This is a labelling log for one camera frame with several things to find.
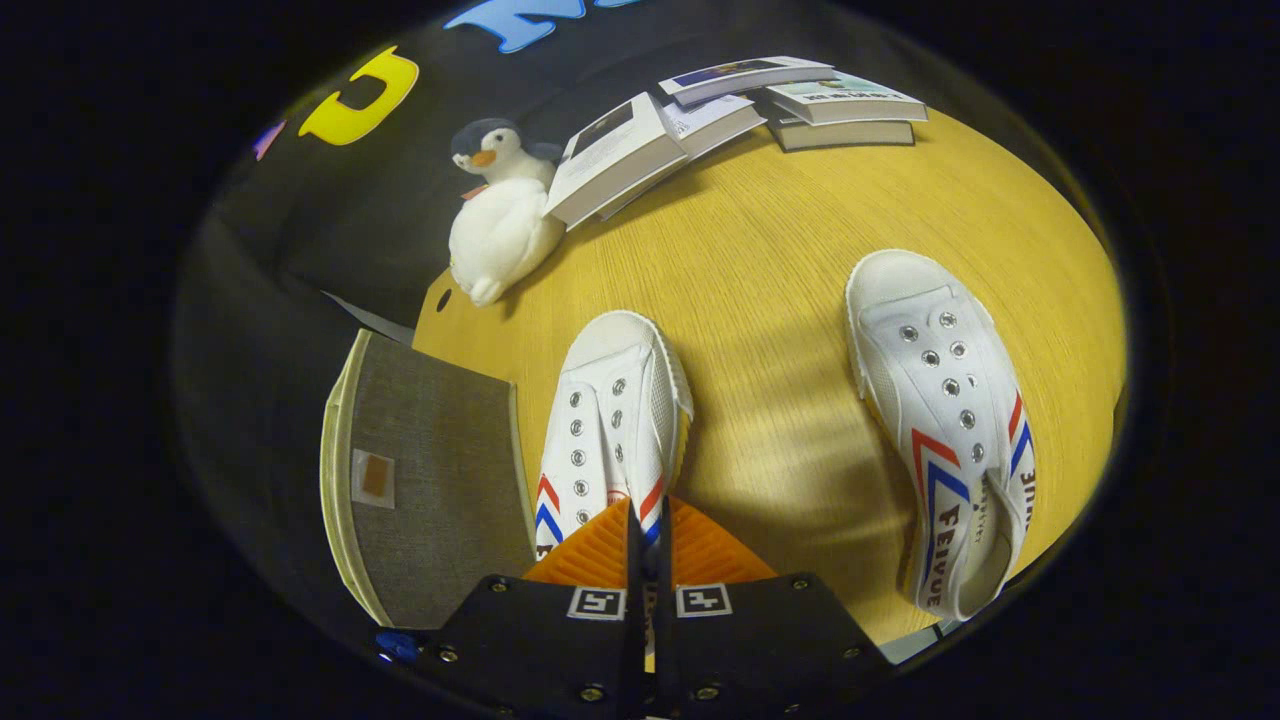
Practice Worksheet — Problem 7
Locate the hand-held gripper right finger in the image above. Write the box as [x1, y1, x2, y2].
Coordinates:
[655, 493, 894, 720]

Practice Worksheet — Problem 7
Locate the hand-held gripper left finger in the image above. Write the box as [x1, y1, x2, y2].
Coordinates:
[413, 498, 646, 720]

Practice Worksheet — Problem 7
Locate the white canvas shoe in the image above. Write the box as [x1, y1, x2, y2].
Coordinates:
[845, 248, 1038, 623]
[535, 310, 696, 671]

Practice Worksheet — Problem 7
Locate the grey fabric storage box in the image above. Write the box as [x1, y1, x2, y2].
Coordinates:
[320, 328, 538, 629]

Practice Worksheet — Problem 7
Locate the white round plush toy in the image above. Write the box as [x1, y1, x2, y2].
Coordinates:
[447, 177, 567, 309]

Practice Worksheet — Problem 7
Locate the penguin plush toy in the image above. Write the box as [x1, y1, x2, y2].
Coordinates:
[450, 117, 567, 201]

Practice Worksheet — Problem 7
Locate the plain white book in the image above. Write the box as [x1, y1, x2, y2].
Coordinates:
[600, 93, 770, 218]

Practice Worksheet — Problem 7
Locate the black backdrop cloth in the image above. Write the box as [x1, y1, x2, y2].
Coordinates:
[170, 0, 1111, 641]

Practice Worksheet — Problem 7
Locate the white book blue picture cover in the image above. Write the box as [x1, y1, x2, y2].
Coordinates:
[657, 55, 840, 109]

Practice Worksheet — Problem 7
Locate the pale blue cover book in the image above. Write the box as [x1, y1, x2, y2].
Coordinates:
[765, 72, 930, 127]

